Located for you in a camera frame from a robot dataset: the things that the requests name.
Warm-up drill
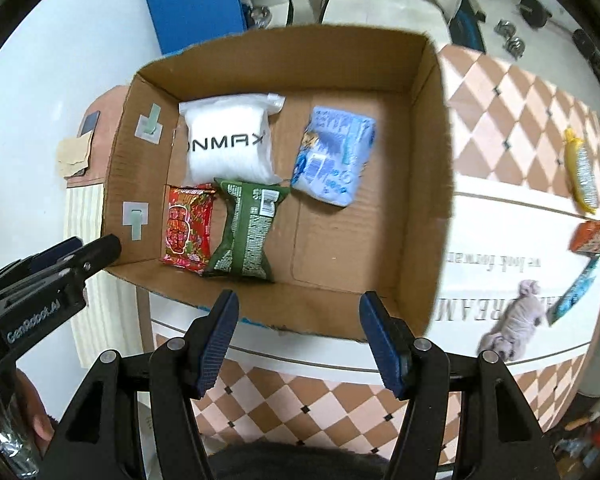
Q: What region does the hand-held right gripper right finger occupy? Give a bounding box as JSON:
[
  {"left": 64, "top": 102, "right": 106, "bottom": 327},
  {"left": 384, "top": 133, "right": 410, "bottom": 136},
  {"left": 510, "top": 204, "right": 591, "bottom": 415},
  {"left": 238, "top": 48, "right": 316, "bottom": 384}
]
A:
[{"left": 358, "top": 291, "right": 561, "bottom": 480}]

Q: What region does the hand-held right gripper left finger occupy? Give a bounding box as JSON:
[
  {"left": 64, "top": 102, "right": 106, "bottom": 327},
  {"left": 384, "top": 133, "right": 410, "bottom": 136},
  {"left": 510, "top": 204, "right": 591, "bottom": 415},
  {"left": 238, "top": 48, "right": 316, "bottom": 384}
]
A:
[{"left": 37, "top": 290, "right": 241, "bottom": 480}]

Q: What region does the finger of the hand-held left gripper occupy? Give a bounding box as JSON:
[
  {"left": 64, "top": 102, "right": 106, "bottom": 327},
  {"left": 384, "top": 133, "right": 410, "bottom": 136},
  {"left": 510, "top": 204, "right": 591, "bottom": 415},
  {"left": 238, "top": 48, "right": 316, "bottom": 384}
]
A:
[
  {"left": 62, "top": 233, "right": 123, "bottom": 286},
  {"left": 26, "top": 237, "right": 84, "bottom": 273}
]

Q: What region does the cardboard box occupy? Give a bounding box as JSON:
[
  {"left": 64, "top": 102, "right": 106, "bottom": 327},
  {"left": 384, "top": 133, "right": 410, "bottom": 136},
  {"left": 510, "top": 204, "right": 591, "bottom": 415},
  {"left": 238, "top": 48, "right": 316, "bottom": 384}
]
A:
[{"left": 100, "top": 24, "right": 454, "bottom": 344}]

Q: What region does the white soft packet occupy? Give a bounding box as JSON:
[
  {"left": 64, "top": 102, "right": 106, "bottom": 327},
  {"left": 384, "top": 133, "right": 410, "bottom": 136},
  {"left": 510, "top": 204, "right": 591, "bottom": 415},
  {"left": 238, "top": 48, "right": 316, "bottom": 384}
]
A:
[{"left": 178, "top": 92, "right": 286, "bottom": 187}]

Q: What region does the person's left hand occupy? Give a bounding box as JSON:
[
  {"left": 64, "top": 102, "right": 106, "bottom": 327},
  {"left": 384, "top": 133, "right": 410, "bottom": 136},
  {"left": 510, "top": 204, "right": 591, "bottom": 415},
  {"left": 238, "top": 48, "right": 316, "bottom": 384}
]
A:
[{"left": 0, "top": 367, "right": 57, "bottom": 461}]

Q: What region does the red snack packet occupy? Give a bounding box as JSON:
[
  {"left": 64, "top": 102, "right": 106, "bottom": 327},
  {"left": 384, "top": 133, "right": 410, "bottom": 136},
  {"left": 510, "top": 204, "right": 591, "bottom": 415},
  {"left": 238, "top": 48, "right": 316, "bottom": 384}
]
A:
[{"left": 159, "top": 183, "right": 219, "bottom": 275}]

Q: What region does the checked printed tablecloth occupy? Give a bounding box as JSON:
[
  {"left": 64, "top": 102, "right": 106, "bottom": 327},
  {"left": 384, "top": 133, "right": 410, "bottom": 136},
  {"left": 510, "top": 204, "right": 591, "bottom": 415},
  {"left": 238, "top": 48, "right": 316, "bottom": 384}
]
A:
[{"left": 62, "top": 44, "right": 600, "bottom": 467}]

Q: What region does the torn brown paper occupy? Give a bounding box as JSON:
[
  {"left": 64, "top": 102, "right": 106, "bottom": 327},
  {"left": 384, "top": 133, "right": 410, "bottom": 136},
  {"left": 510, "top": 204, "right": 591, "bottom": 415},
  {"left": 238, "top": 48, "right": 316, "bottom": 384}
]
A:
[{"left": 55, "top": 132, "right": 94, "bottom": 179}]

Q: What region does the green snack packet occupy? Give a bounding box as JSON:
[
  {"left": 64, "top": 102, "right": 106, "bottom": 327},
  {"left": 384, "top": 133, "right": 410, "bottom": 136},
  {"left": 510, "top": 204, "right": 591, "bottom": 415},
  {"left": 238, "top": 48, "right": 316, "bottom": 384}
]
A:
[{"left": 202, "top": 178, "right": 291, "bottom": 284}]

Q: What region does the dark phone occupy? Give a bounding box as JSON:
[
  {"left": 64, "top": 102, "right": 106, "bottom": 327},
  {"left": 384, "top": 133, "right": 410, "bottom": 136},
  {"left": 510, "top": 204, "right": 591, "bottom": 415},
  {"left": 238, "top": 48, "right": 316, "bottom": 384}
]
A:
[{"left": 79, "top": 111, "right": 102, "bottom": 137}]

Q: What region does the light blue tissue packet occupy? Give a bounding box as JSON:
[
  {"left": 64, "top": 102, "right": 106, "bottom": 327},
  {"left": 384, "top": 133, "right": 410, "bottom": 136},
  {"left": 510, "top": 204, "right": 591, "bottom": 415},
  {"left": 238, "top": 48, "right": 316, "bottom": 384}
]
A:
[{"left": 290, "top": 105, "right": 379, "bottom": 208}]

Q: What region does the long blue snack packet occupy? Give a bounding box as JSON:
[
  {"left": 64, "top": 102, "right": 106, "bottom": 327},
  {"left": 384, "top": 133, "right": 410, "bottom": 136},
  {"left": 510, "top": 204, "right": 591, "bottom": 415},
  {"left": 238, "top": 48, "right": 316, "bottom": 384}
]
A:
[{"left": 547, "top": 250, "right": 600, "bottom": 326}]

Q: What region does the orange snack packet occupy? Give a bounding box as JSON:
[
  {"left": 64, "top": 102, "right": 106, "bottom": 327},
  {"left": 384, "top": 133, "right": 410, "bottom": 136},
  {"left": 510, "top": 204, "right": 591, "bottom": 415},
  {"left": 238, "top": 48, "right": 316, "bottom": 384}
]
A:
[{"left": 567, "top": 219, "right": 600, "bottom": 256}]

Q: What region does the yellow snack packet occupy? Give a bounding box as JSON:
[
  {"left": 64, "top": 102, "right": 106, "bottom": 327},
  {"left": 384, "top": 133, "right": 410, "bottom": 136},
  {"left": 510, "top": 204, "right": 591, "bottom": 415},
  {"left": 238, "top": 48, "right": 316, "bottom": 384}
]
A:
[{"left": 562, "top": 127, "right": 600, "bottom": 214}]

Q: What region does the blue board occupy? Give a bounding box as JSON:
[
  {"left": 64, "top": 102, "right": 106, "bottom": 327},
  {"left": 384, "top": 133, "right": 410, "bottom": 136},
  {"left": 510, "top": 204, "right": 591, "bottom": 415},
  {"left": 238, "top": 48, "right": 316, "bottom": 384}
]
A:
[{"left": 143, "top": 0, "right": 249, "bottom": 56}]

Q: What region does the metal dumbbell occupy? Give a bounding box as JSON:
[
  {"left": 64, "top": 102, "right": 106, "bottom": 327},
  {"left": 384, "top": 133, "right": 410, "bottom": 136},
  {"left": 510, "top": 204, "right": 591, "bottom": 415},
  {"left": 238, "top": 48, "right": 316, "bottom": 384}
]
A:
[{"left": 494, "top": 18, "right": 529, "bottom": 56}]

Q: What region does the white cushion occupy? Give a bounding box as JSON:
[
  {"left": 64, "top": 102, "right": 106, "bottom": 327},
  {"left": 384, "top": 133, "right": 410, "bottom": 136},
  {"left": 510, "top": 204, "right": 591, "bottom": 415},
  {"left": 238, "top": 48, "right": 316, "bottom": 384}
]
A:
[{"left": 321, "top": 0, "right": 452, "bottom": 43}]

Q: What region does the black weight disc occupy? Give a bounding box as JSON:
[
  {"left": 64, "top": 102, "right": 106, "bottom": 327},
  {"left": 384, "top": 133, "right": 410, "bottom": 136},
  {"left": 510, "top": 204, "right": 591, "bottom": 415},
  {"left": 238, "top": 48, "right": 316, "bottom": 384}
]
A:
[{"left": 519, "top": 0, "right": 551, "bottom": 29}]

